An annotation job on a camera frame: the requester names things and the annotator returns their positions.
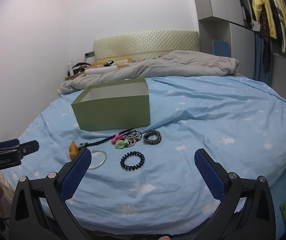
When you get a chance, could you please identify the orange gourd pendant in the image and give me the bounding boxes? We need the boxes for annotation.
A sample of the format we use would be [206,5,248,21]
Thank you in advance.
[68,141,79,160]

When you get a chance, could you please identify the black cord flower necklace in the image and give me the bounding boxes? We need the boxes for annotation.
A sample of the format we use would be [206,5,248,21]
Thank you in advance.
[79,128,135,149]

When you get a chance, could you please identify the silver bangle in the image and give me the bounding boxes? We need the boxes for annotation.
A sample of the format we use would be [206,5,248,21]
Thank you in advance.
[88,150,107,170]

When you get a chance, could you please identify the pink hair clip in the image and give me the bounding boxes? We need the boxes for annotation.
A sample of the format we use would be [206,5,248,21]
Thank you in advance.
[111,133,124,144]

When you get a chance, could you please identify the green hair clip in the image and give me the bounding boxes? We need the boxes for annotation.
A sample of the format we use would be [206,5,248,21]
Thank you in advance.
[115,139,129,149]

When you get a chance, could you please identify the silver bead chain bracelet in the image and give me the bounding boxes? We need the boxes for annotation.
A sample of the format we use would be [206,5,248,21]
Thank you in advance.
[122,131,143,147]

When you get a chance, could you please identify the black spiral hair tie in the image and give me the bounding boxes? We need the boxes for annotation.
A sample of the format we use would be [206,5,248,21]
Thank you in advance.
[119,151,146,171]

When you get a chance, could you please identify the black gold patterned bangle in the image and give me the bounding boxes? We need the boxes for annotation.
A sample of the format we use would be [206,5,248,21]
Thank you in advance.
[143,130,162,145]

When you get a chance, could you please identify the white bottle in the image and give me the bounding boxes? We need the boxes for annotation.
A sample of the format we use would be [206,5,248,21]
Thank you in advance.
[67,63,73,76]

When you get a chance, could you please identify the light blue bed sheet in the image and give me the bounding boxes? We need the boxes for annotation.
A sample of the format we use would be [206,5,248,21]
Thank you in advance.
[1,74,286,238]

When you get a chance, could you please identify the green cardboard box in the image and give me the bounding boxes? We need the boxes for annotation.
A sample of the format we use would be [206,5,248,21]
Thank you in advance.
[72,79,151,132]

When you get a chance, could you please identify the blue curtain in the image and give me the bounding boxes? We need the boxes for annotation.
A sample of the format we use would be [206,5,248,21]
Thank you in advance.
[253,33,273,86]

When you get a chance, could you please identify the cream quilted headboard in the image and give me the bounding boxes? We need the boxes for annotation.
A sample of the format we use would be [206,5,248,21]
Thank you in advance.
[93,30,200,62]

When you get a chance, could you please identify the grey duvet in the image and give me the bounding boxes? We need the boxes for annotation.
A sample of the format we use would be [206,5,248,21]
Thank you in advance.
[58,50,241,95]

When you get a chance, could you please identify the blue chair back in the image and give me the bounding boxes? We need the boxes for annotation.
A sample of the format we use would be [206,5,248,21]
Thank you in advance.
[212,40,231,57]

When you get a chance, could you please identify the dark hanging clothes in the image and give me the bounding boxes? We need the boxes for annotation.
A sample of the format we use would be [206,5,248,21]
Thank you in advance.
[260,0,286,75]

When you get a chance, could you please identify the grey white wardrobe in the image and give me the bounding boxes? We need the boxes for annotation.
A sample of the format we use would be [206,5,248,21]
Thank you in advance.
[195,0,255,79]

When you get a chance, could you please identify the yellow garment on rack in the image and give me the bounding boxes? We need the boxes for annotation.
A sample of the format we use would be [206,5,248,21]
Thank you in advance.
[252,0,277,39]

